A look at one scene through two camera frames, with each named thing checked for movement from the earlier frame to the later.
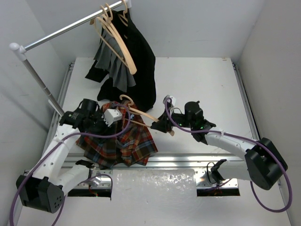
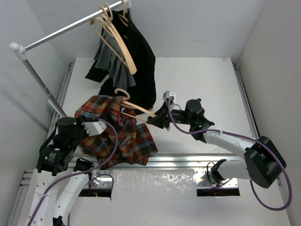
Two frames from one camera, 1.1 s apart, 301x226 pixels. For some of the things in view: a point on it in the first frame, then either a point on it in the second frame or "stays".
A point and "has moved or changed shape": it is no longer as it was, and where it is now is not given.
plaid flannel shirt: x=126 y=142 has moved or changed shape
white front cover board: x=159 y=197 stays
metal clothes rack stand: x=43 y=87 stays
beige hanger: x=128 y=60 stays
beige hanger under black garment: x=123 y=18 stays
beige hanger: x=141 y=113 → x=133 y=106
